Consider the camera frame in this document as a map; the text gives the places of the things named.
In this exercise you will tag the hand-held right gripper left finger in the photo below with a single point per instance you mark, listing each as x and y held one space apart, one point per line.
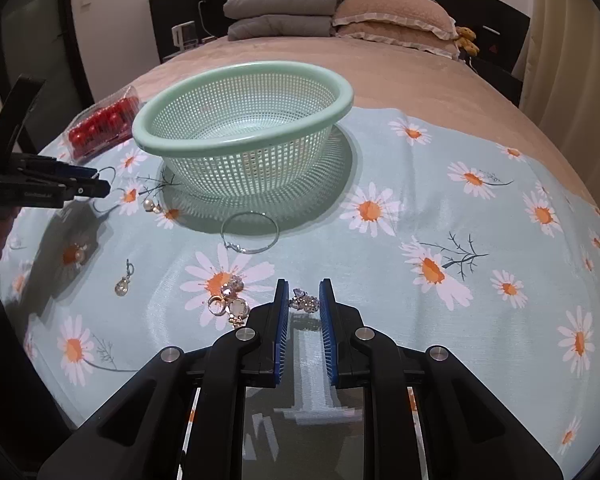
281 332

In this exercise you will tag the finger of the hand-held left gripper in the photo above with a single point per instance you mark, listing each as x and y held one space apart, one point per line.
55 194
50 166

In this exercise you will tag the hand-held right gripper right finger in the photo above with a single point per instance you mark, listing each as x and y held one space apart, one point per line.
327 332

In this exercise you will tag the crystal cluster earring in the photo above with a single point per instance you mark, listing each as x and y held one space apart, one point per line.
302 302

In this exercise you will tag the green plastic mesh basket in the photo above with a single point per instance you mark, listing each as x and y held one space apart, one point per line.
240 165

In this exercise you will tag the small gold earring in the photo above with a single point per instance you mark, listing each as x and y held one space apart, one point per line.
236 321

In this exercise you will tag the clear crystal earring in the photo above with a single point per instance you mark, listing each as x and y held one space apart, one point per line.
236 283

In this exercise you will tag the pearl earring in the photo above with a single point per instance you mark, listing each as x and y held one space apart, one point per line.
149 205
81 257

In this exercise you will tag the daisy print blue cloth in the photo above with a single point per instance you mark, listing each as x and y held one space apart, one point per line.
380 285

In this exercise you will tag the crystal drop earring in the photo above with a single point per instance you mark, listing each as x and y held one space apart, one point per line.
121 287

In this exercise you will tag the white bedside device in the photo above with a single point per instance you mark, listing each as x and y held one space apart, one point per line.
185 34

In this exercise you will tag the dark wooden headboard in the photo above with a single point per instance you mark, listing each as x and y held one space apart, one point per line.
180 5

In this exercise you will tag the tan bed sheet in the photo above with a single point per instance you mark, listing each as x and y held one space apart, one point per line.
405 85

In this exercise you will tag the grey folded blanket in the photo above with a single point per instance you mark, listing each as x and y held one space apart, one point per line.
280 27
280 0

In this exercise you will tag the tan ruffled pillow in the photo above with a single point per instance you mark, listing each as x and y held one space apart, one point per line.
395 10
405 42

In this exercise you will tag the dark nightstand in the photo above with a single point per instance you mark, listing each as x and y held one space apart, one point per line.
500 80

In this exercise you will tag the yellow teddy bear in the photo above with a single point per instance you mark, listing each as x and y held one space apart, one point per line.
467 40

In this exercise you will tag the cream curtain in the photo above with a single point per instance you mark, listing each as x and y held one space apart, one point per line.
570 60

